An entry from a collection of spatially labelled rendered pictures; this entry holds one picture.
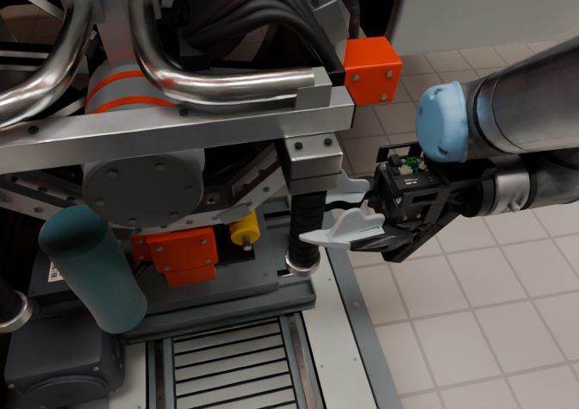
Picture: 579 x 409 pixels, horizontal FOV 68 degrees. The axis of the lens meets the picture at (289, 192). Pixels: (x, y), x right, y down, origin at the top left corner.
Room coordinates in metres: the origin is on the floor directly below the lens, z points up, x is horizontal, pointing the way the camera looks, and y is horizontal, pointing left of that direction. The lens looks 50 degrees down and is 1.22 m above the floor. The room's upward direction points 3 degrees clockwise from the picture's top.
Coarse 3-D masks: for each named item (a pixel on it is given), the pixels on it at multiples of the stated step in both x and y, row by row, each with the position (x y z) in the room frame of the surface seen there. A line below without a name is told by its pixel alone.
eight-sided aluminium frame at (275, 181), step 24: (312, 0) 0.52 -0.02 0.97; (336, 0) 0.50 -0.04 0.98; (336, 24) 0.50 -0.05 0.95; (336, 48) 0.51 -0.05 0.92; (264, 168) 0.52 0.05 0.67; (0, 192) 0.38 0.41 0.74; (24, 192) 0.40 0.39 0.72; (48, 192) 0.43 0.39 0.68; (72, 192) 0.44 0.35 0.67; (216, 192) 0.50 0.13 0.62; (240, 192) 0.48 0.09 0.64; (264, 192) 0.48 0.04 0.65; (48, 216) 0.39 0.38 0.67; (192, 216) 0.45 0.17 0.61; (216, 216) 0.47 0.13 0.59; (240, 216) 0.47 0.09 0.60
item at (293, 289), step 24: (264, 216) 0.78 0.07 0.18; (288, 216) 0.79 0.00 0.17; (288, 240) 0.72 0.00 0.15; (288, 288) 0.56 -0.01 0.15; (312, 288) 0.56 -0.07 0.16; (168, 312) 0.48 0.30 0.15; (192, 312) 0.48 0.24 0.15; (216, 312) 0.49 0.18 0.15; (240, 312) 0.48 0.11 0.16; (264, 312) 0.50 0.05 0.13; (288, 312) 0.52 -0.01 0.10; (144, 336) 0.42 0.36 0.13; (168, 336) 0.43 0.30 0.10
